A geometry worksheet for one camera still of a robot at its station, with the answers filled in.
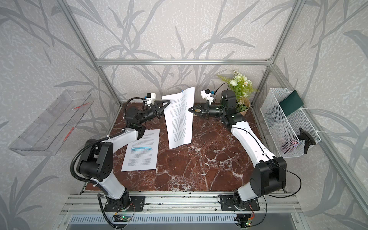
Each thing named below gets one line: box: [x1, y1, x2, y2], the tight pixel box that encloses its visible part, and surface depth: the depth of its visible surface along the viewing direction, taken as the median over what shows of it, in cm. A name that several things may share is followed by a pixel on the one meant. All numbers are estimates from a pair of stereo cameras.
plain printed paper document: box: [161, 86, 196, 150], surface depth 77 cm
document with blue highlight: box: [120, 129, 161, 173], surface depth 93 cm
